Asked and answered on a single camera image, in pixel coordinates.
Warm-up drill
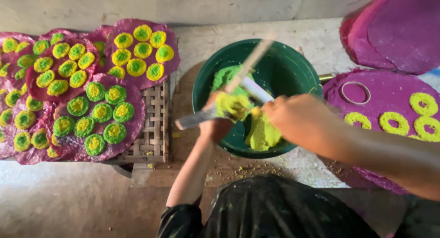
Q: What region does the dark green plastic bowl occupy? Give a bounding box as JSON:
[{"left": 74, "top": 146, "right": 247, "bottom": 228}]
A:
[{"left": 192, "top": 39, "right": 324, "bottom": 159}]

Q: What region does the grey metal scraper blade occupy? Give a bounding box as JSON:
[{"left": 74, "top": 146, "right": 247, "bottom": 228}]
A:
[{"left": 175, "top": 105, "right": 222, "bottom": 131}]

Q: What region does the green dough lump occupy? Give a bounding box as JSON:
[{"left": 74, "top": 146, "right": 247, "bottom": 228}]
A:
[{"left": 211, "top": 64, "right": 256, "bottom": 95}]

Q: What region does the woven bamboo tray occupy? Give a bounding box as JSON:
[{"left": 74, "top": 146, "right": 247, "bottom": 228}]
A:
[{"left": 102, "top": 78, "right": 171, "bottom": 165}]

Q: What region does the pile of decorated purple discs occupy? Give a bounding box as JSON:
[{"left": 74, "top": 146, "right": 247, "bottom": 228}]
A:
[{"left": 0, "top": 19, "right": 181, "bottom": 165}]

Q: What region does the white scraper piece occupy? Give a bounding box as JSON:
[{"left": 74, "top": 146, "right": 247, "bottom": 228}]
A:
[{"left": 239, "top": 76, "right": 275, "bottom": 104}]

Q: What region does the yellow dough lump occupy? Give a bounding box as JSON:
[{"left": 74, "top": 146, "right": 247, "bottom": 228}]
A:
[{"left": 244, "top": 107, "right": 283, "bottom": 152}]

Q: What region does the white ring mould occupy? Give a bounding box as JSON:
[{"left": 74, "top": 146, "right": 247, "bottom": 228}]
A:
[{"left": 340, "top": 81, "right": 371, "bottom": 106}]

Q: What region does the person's black clothing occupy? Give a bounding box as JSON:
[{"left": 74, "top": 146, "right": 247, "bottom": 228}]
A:
[{"left": 156, "top": 174, "right": 440, "bottom": 238}]

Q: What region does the yellow dough ring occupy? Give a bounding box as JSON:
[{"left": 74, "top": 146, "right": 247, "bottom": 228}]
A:
[
  {"left": 344, "top": 111, "right": 372, "bottom": 130},
  {"left": 413, "top": 116, "right": 440, "bottom": 142},
  {"left": 409, "top": 92, "right": 439, "bottom": 117},
  {"left": 379, "top": 111, "right": 410, "bottom": 137}
]

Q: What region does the person's right hand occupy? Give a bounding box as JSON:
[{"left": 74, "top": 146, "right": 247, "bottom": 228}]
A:
[{"left": 261, "top": 94, "right": 332, "bottom": 156}]

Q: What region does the stack of plain purple discs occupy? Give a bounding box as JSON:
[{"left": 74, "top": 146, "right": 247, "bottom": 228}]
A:
[{"left": 339, "top": 0, "right": 440, "bottom": 75}]

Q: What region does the thin wooden stick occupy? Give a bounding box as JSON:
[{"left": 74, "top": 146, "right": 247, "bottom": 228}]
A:
[{"left": 224, "top": 32, "right": 278, "bottom": 94}]

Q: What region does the person's left hand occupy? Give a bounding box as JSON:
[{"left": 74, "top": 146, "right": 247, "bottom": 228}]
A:
[{"left": 199, "top": 90, "right": 254, "bottom": 144}]

